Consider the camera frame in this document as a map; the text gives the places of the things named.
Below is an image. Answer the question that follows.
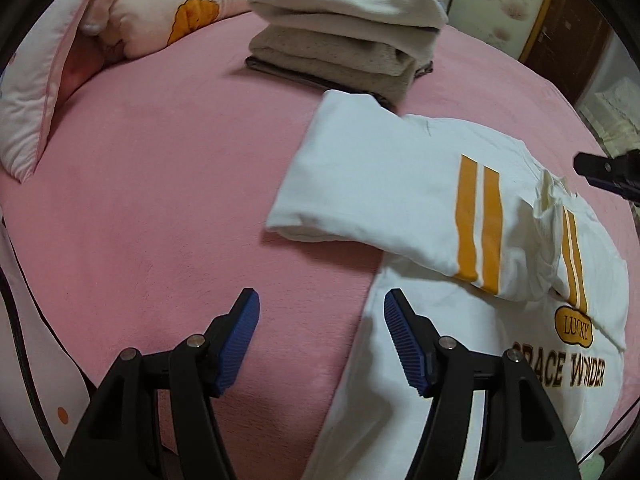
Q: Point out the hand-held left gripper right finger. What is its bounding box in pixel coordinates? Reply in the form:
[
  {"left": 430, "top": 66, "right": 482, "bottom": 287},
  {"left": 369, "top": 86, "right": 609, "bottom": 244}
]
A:
[{"left": 384, "top": 287, "right": 576, "bottom": 480}]

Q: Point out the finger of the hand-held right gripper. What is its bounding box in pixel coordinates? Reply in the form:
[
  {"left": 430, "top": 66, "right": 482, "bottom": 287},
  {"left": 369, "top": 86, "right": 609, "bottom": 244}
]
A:
[
  {"left": 573, "top": 149, "right": 640, "bottom": 181},
  {"left": 589, "top": 177, "right": 640, "bottom": 200}
]

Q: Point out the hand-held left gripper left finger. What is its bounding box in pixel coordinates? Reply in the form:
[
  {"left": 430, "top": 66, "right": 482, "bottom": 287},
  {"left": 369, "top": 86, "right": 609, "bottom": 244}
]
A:
[{"left": 57, "top": 287, "right": 261, "bottom": 480}]

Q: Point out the white printed sweatshirt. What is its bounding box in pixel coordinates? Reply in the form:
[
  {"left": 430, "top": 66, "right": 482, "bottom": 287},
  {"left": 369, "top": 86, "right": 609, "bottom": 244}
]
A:
[{"left": 265, "top": 89, "right": 629, "bottom": 480}]

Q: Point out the cream lace covered furniture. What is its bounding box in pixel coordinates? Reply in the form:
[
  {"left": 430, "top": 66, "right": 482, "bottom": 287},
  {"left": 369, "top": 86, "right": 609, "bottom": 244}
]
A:
[{"left": 575, "top": 76, "right": 640, "bottom": 152}]

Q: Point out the brown wooden door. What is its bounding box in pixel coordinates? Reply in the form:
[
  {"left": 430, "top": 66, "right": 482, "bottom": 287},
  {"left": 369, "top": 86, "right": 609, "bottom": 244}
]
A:
[{"left": 520, "top": 0, "right": 614, "bottom": 107}]

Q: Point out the pink bed blanket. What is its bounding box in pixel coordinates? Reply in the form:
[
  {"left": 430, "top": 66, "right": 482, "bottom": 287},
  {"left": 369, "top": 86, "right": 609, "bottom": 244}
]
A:
[{"left": 0, "top": 5, "right": 640, "bottom": 480}]

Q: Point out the white printed cloth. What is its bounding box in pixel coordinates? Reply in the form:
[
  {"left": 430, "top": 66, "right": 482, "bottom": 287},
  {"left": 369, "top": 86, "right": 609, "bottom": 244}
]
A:
[{"left": 0, "top": 215, "right": 101, "bottom": 480}]

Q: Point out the light green cloth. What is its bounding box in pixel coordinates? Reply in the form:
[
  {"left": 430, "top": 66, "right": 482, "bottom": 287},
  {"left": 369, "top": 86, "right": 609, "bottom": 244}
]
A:
[{"left": 575, "top": 454, "right": 609, "bottom": 480}]

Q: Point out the dark striped folded garment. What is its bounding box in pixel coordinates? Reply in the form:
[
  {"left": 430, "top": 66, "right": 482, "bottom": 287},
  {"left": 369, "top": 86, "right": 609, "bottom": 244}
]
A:
[{"left": 244, "top": 56, "right": 434, "bottom": 109}]

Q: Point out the beige folded garment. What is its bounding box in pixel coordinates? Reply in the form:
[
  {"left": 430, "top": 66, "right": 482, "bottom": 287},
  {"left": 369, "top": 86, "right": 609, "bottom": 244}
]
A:
[{"left": 249, "top": 26, "right": 419, "bottom": 104}]

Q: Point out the cream folded garment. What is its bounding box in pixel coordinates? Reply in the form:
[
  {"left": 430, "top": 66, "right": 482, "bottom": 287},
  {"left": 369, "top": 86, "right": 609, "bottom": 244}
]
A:
[{"left": 247, "top": 0, "right": 450, "bottom": 58}]

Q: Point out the pink quilt at left edge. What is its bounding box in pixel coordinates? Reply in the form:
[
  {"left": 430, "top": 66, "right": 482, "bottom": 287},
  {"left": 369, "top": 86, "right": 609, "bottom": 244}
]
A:
[{"left": 0, "top": 0, "right": 99, "bottom": 184}]

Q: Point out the pink pillow with shell print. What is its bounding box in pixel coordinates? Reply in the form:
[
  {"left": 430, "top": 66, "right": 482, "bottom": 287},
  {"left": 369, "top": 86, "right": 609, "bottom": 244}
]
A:
[{"left": 80, "top": 0, "right": 279, "bottom": 64}]

